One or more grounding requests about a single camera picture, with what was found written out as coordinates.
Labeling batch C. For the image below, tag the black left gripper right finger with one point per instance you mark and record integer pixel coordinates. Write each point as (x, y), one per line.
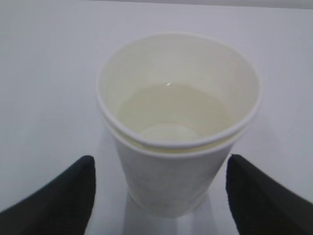
(261, 206)

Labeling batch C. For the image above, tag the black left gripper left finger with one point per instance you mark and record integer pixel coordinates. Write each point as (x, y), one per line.
(62, 207)

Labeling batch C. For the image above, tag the white paper cup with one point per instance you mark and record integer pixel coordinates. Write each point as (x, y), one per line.
(175, 103)

